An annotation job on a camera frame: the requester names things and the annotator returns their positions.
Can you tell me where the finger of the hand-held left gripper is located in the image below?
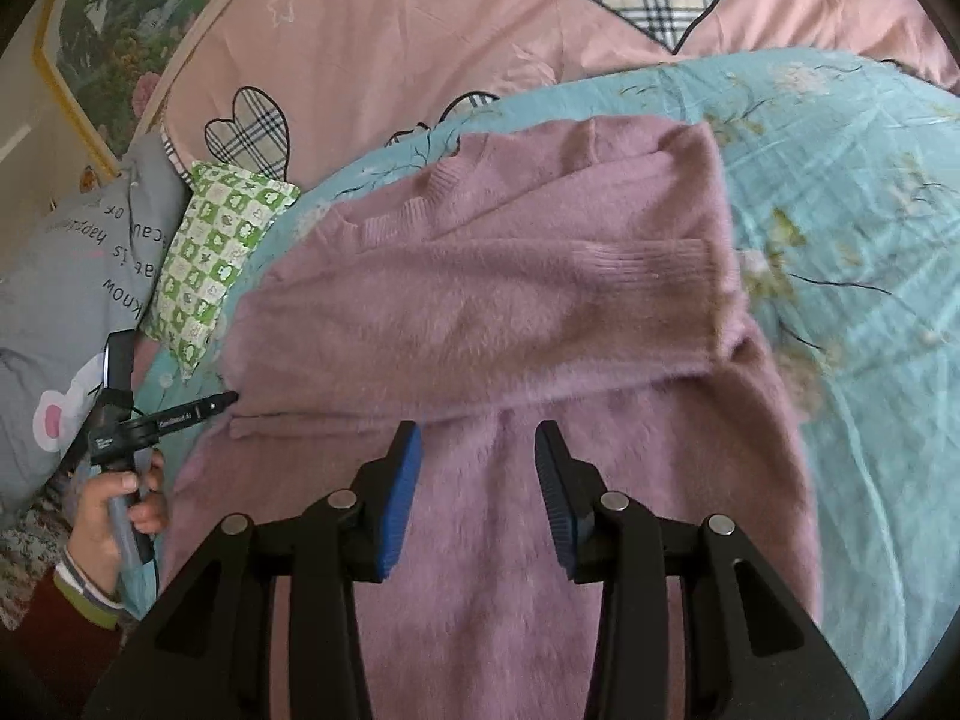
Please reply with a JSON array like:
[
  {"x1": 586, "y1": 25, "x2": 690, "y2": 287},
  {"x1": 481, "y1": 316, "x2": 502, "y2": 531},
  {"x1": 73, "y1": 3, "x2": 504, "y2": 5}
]
[{"x1": 154, "y1": 390, "x2": 240, "y2": 434}]

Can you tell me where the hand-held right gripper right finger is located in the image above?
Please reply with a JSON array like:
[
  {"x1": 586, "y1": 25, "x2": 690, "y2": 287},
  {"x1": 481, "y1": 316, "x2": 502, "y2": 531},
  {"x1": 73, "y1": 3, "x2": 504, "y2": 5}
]
[{"x1": 534, "y1": 420, "x2": 871, "y2": 720}]

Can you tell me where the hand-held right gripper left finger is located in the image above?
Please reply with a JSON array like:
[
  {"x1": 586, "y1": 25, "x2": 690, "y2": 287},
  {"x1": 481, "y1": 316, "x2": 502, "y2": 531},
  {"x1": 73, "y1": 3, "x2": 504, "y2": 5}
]
[{"x1": 81, "y1": 420, "x2": 425, "y2": 720}]

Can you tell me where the mauve fuzzy sweater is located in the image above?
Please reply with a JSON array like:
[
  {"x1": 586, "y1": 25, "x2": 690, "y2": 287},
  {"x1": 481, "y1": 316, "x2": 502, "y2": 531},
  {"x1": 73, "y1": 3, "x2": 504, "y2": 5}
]
[{"x1": 161, "y1": 116, "x2": 822, "y2": 720}]

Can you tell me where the person's left forearm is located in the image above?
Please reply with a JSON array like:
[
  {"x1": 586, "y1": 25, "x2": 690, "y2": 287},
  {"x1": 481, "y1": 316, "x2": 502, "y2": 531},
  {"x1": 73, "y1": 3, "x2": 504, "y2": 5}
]
[{"x1": 0, "y1": 546, "x2": 143, "y2": 720}]

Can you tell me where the person's left hand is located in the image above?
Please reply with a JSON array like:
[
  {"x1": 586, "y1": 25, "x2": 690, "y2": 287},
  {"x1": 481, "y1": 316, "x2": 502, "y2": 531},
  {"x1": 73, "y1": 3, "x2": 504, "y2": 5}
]
[{"x1": 66, "y1": 450, "x2": 170, "y2": 602}]

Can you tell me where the green checked pillow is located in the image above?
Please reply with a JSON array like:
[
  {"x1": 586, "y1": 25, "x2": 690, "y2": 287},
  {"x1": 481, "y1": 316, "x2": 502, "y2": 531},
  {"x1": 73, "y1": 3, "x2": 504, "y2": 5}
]
[{"x1": 141, "y1": 161, "x2": 301, "y2": 380}]

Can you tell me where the floral bed sheet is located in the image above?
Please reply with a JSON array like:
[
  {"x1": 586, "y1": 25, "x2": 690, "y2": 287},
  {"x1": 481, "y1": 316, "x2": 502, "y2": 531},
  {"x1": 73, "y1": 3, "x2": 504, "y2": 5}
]
[{"x1": 0, "y1": 465, "x2": 80, "y2": 631}]

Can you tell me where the grey printed pillow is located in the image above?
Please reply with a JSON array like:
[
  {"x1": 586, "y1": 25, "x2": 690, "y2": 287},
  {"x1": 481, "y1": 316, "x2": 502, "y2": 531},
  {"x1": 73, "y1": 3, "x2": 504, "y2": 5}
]
[{"x1": 0, "y1": 131, "x2": 192, "y2": 533}]

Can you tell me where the turquoise floral blanket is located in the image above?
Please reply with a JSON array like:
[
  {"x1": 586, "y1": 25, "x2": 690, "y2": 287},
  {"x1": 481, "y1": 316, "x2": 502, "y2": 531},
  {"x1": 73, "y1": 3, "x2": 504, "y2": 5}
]
[{"x1": 124, "y1": 49, "x2": 960, "y2": 706}]

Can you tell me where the pink duvet with plaid hearts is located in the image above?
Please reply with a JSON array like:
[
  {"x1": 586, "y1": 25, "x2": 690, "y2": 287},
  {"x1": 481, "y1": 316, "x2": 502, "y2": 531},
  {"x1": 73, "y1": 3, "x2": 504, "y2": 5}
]
[{"x1": 161, "y1": 0, "x2": 960, "y2": 188}]

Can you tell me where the wall poster with yellow frame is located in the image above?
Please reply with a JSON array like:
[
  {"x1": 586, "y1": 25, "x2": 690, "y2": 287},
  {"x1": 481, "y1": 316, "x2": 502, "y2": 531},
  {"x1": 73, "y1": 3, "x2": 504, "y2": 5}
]
[{"x1": 34, "y1": 0, "x2": 256, "y2": 173}]

